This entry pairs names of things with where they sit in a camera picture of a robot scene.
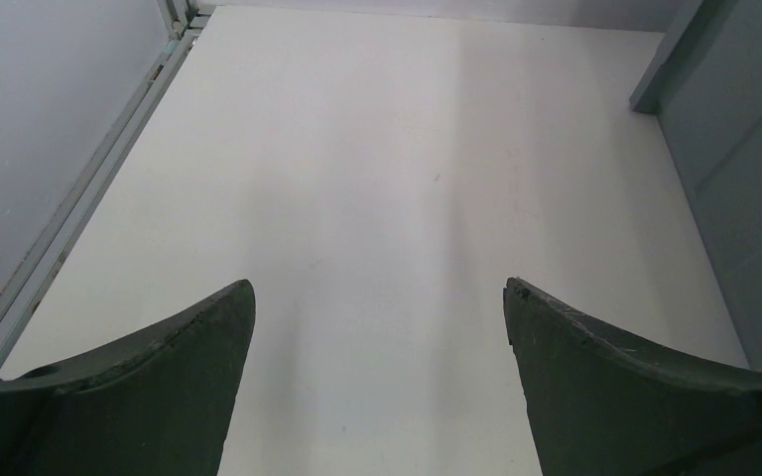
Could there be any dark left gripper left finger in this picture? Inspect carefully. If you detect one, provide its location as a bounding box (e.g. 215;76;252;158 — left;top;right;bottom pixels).
0;280;256;475

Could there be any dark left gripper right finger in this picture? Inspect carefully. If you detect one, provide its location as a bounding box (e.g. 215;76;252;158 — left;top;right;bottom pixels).
503;278;762;475

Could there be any left aluminium frame rail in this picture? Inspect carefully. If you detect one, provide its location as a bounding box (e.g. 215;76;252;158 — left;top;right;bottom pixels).
0;1;200;369

